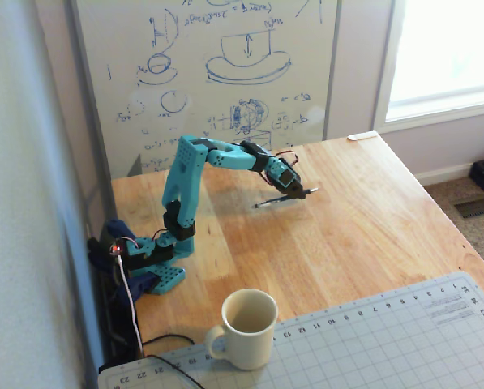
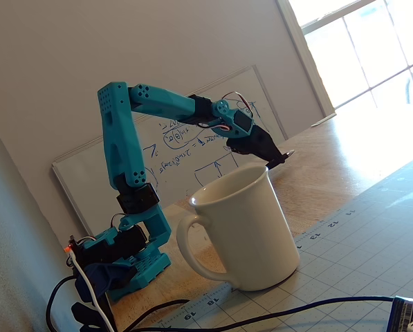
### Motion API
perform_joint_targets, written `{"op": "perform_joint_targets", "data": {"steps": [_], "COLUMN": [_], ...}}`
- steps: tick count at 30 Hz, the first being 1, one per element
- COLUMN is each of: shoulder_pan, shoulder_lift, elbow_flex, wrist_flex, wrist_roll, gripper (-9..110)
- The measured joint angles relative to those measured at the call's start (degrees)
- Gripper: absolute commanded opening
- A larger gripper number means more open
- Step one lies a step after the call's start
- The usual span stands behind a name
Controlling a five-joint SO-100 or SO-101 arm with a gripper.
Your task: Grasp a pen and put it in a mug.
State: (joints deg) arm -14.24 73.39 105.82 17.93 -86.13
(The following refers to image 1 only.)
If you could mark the brown floor vent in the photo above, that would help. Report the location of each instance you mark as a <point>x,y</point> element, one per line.
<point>478,207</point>

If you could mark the grey cutting mat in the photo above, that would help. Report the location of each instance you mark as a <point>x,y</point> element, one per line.
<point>367,344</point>

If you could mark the small white strip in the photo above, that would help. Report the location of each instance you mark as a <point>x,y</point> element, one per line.
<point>361,136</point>

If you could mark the whiteboard with blue drawings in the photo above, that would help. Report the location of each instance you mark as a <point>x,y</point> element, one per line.
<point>209,81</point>

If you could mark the cream ceramic mug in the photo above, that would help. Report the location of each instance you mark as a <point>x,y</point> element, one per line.
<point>247,344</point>

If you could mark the blue clamp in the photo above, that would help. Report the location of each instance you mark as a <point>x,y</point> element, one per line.
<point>138,285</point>

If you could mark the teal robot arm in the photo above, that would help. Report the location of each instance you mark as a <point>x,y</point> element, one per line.
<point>185,178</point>

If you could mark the dark blue pen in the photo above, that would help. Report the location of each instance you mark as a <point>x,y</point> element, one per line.
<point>270,202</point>

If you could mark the black teal gripper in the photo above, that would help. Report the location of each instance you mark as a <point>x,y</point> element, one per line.
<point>295,190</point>

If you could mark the white framed window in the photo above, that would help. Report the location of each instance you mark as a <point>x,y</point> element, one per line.
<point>448,56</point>

